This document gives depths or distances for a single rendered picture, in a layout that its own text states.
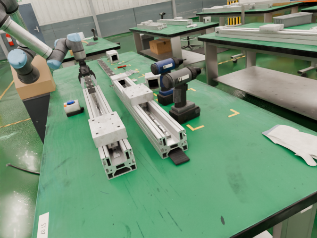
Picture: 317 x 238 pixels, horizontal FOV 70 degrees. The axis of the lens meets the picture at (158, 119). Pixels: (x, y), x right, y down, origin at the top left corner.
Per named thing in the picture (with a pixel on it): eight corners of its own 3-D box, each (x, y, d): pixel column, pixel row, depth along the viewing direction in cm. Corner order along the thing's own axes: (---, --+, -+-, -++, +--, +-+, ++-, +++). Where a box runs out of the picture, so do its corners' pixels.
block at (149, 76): (144, 88, 147) (141, 73, 143) (162, 85, 146) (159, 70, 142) (143, 93, 138) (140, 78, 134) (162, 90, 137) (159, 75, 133)
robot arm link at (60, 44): (49, 49, 145) (61, 47, 141) (56, 36, 150) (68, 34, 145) (57, 57, 152) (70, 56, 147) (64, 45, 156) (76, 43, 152)
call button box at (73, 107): (67, 112, 132) (63, 102, 129) (84, 107, 134) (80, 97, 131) (67, 117, 125) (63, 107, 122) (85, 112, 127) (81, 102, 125)
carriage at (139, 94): (124, 101, 116) (121, 88, 113) (145, 95, 119) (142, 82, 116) (132, 112, 103) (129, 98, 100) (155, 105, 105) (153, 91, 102)
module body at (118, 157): (86, 102, 142) (82, 89, 138) (102, 97, 144) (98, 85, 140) (108, 180, 73) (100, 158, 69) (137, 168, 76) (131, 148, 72)
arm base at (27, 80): (18, 85, 168) (12, 78, 159) (17, 68, 173) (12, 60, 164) (40, 82, 171) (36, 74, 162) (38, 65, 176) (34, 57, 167)
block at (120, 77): (110, 90, 154) (106, 77, 149) (127, 86, 157) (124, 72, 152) (112, 94, 146) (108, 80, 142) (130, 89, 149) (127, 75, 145)
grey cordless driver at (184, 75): (167, 121, 102) (159, 73, 92) (202, 106, 110) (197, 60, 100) (177, 126, 96) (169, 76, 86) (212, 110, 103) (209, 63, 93)
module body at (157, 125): (116, 93, 146) (112, 80, 143) (130, 89, 149) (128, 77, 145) (162, 159, 78) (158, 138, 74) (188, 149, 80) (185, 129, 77)
